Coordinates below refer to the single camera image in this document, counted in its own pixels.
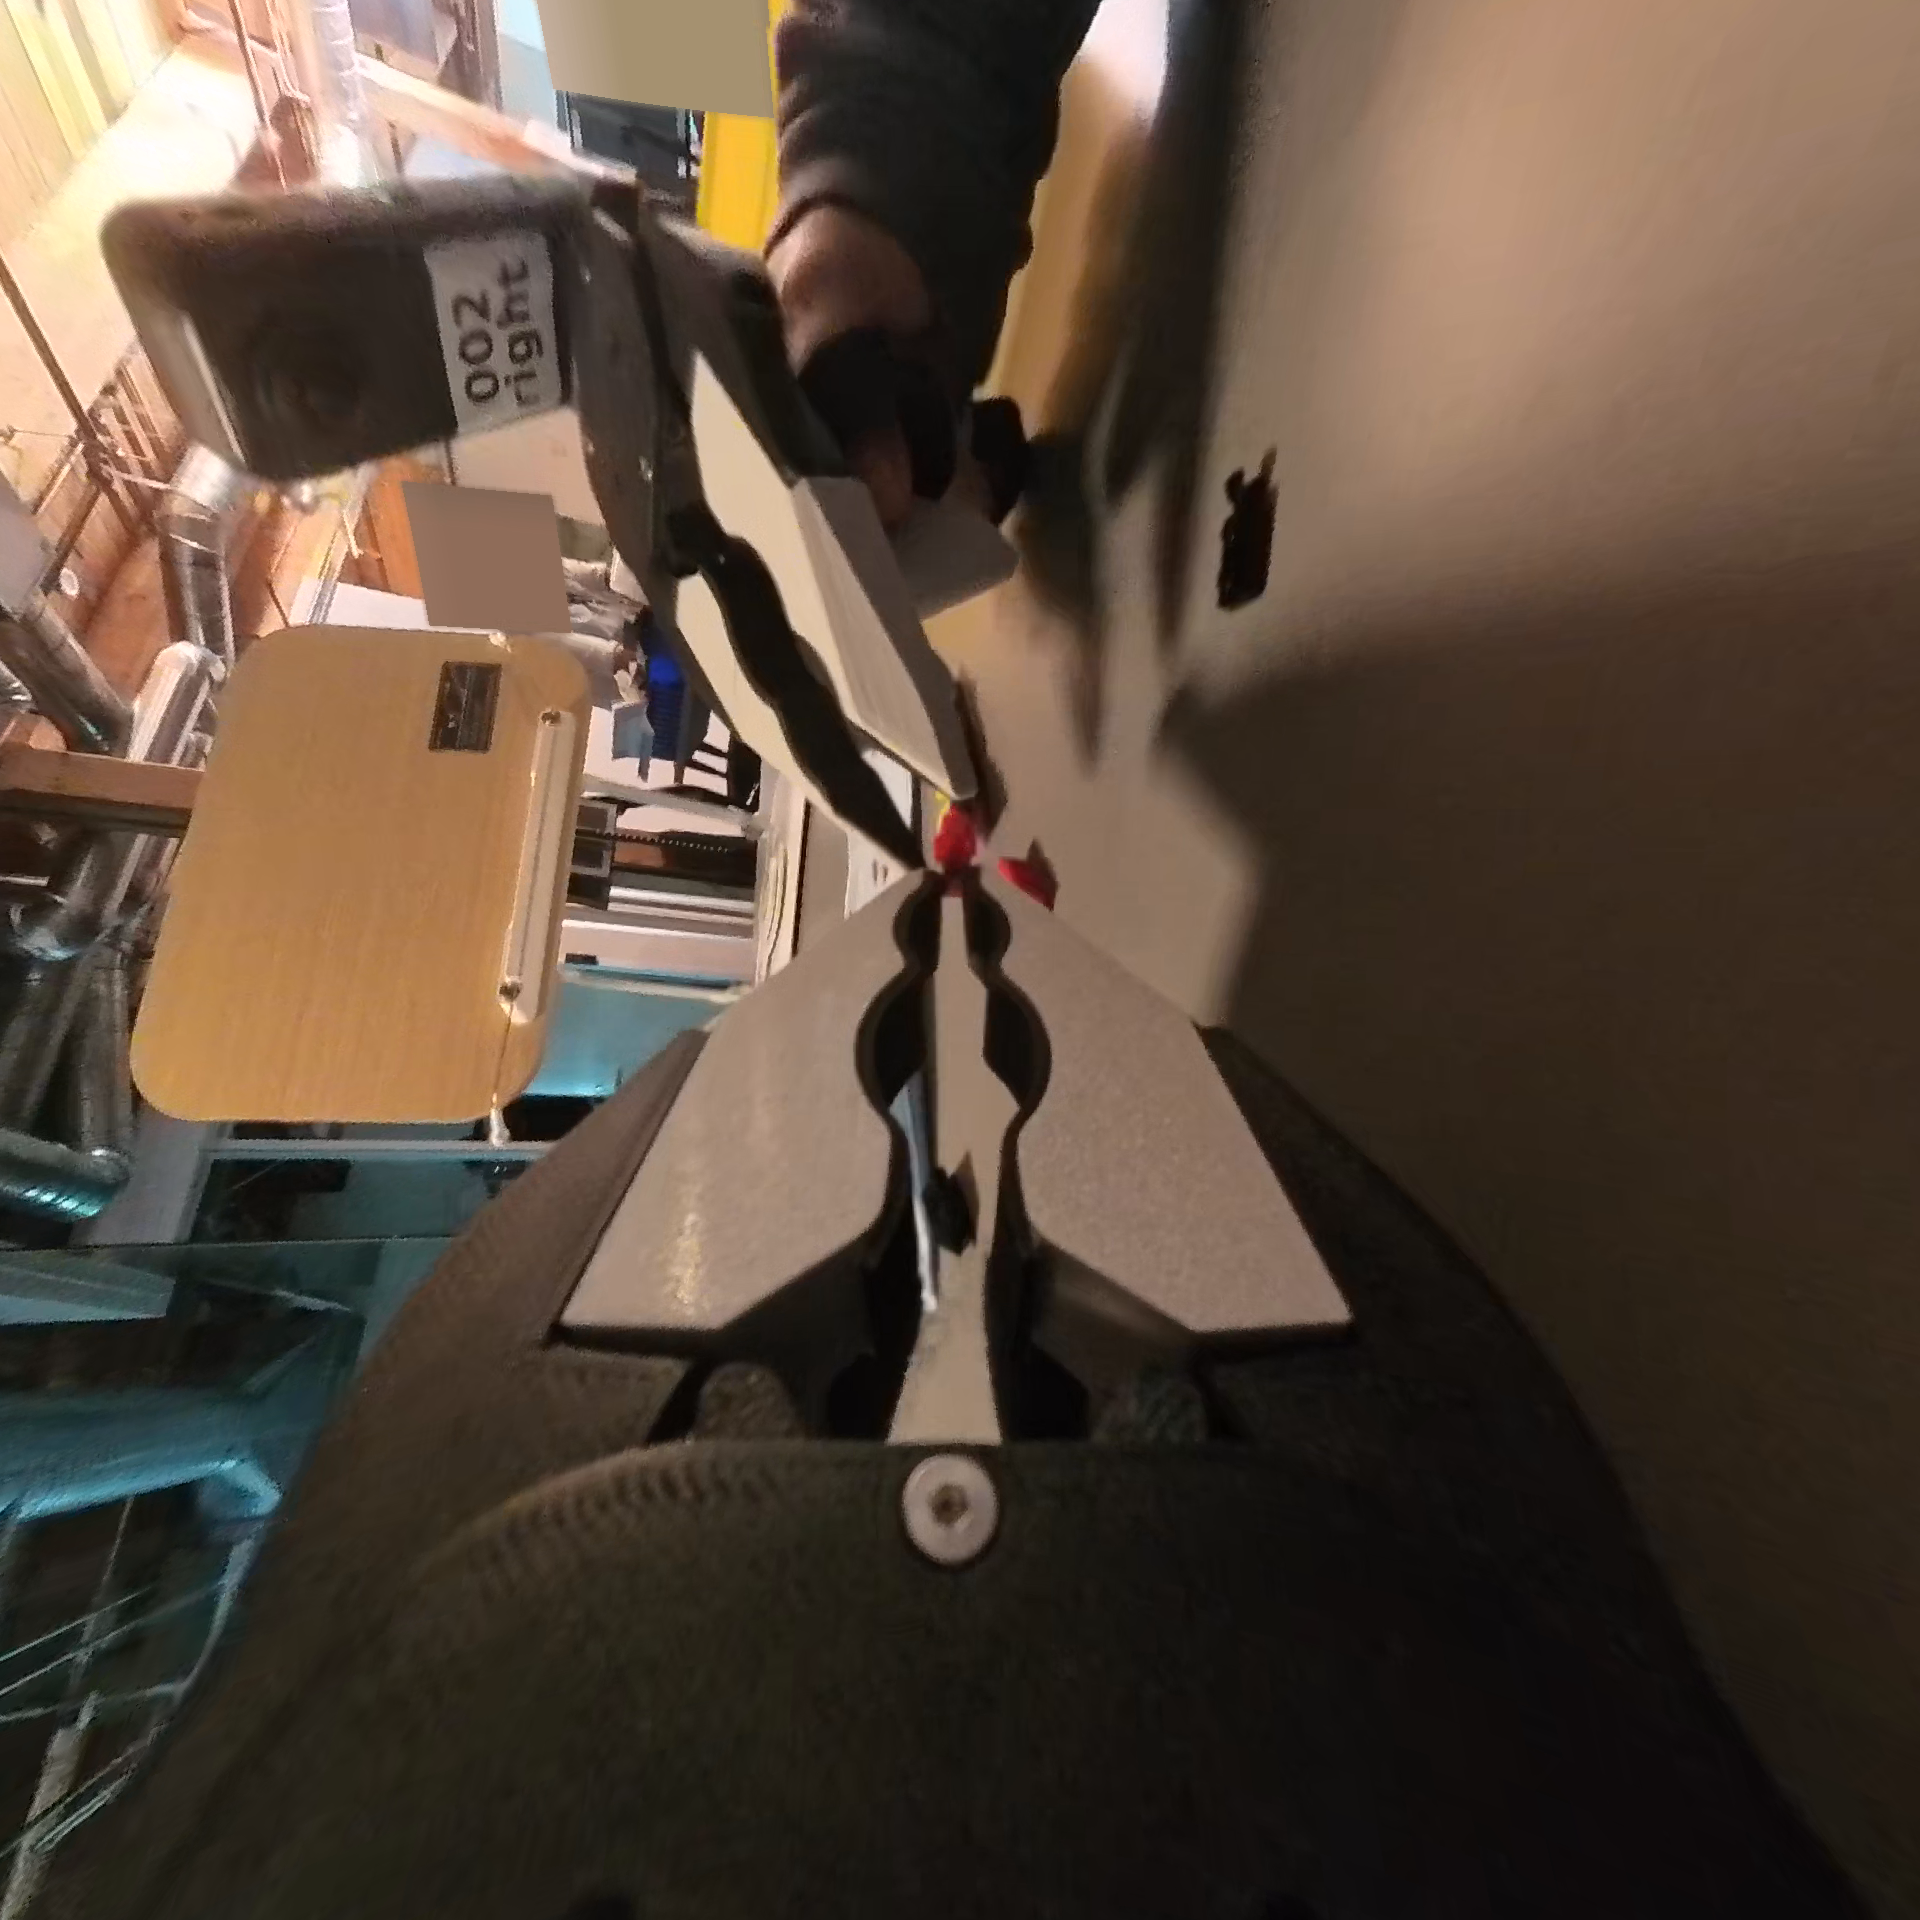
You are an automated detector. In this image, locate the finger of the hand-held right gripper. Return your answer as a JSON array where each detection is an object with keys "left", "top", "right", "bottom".
[
  {"left": 661, "top": 535, "right": 921, "bottom": 874},
  {"left": 683, "top": 364, "right": 993, "bottom": 801}
]

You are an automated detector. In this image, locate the silver ventilation duct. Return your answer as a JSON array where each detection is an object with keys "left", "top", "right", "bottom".
[
  {"left": 139, "top": 440, "right": 248, "bottom": 762},
  {"left": 0, "top": 840, "right": 183, "bottom": 1217}
]

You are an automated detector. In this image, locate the wooden book stand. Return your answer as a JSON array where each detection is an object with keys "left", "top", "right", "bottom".
[{"left": 131, "top": 624, "right": 819, "bottom": 1125}]

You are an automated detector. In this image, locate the yellow plastic bin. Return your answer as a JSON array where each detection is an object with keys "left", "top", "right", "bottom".
[{"left": 696, "top": 45, "right": 1165, "bottom": 437}]

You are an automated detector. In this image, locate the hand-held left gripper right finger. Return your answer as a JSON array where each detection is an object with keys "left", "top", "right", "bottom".
[{"left": 954, "top": 868, "right": 1356, "bottom": 1339}]

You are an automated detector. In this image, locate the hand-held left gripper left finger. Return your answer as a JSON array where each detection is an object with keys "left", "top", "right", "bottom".
[{"left": 558, "top": 868, "right": 946, "bottom": 1342}]

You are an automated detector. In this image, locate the small black lego piece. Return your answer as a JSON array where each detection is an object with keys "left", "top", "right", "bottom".
[{"left": 1213, "top": 447, "right": 1279, "bottom": 611}]

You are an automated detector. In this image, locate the person's right hand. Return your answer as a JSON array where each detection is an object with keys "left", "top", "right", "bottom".
[{"left": 764, "top": 207, "right": 946, "bottom": 376}]

